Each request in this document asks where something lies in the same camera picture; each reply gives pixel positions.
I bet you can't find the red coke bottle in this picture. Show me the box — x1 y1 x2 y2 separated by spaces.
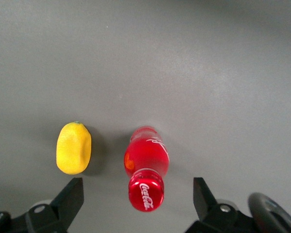
123 125 170 213

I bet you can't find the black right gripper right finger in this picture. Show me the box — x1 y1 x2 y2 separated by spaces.
184 177 237 233

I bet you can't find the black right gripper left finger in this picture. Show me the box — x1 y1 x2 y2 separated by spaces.
25 177 84 233

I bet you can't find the yellow lemon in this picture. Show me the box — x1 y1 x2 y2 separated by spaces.
56 121 93 176

